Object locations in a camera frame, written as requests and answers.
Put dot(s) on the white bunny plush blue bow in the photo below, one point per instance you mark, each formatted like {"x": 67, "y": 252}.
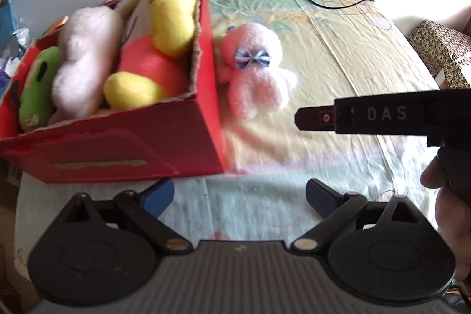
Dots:
{"x": 254, "y": 75}

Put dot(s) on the red cardboard box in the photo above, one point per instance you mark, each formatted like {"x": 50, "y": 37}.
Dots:
{"x": 121, "y": 144}

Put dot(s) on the white fluffy plush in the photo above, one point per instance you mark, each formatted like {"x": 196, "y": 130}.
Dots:
{"x": 84, "y": 56}

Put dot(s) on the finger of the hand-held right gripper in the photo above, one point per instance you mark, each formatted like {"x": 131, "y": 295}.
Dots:
{"x": 316, "y": 118}

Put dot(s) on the yellow tiger plush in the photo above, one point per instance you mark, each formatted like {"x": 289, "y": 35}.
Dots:
{"x": 169, "y": 23}

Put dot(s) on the leopard print cloth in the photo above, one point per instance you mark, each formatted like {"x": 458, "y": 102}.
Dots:
{"x": 438, "y": 49}

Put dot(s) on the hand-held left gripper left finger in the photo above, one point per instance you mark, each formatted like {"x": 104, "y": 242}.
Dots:
{"x": 160, "y": 195}

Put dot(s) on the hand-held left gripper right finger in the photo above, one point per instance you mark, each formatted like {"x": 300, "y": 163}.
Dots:
{"x": 319, "y": 197}

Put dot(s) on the green plush toy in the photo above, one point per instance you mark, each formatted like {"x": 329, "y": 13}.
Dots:
{"x": 36, "y": 89}

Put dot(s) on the person's right hand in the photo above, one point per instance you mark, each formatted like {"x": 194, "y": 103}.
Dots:
{"x": 454, "y": 225}

